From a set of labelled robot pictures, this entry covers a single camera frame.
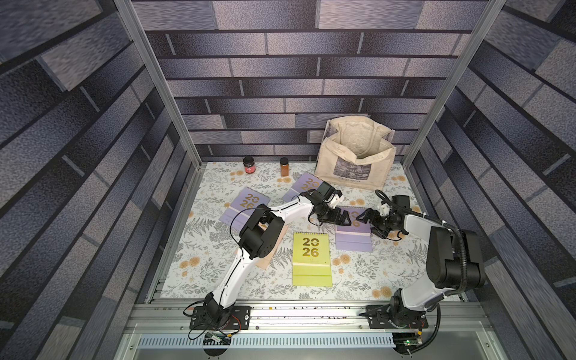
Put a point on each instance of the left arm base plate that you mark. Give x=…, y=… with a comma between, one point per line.
x=238, y=318

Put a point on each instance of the amber spice bottle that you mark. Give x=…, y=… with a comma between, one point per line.
x=284, y=167

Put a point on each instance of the left aluminium frame post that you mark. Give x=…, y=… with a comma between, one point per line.
x=134, y=28

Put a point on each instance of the floral patterned table mat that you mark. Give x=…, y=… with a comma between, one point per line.
x=208, y=246

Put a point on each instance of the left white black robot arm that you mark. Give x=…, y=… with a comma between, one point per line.
x=259, y=236

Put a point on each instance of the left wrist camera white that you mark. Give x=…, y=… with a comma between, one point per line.
x=335, y=199

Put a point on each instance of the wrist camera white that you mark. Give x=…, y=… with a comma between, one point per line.
x=335, y=199
x=385, y=210

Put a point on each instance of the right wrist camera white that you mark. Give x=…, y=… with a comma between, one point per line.
x=385, y=210

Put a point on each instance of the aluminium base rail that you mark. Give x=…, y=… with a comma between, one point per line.
x=303, y=330

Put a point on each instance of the beige canvas tote bag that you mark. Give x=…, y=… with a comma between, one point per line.
x=356, y=152

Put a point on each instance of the purple calendar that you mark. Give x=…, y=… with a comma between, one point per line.
x=354, y=237
x=240, y=210
x=304, y=183

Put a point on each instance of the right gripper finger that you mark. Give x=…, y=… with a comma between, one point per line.
x=367, y=216
x=376, y=228

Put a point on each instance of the dark jar red label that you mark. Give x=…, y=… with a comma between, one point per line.
x=249, y=164

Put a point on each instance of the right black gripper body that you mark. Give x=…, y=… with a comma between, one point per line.
x=377, y=220

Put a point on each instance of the peach 2026 desk calendar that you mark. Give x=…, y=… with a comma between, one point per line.
x=264, y=263

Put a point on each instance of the aluminium frame post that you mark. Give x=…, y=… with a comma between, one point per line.
x=477, y=36
x=134, y=28

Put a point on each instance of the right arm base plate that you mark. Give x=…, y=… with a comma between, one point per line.
x=379, y=317

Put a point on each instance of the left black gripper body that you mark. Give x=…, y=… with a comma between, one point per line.
x=329, y=214

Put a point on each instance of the circuit board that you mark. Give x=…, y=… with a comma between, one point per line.
x=216, y=339
x=406, y=343

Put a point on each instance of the right circuit board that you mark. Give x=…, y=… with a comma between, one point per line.
x=406, y=343

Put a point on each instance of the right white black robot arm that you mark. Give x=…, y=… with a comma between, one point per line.
x=453, y=266

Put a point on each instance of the yellow-green 2026 desk calendar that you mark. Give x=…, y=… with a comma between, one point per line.
x=311, y=261

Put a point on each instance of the left circuit board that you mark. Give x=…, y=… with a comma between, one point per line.
x=216, y=339

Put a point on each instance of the right aluminium frame post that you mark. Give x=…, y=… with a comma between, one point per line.
x=477, y=36

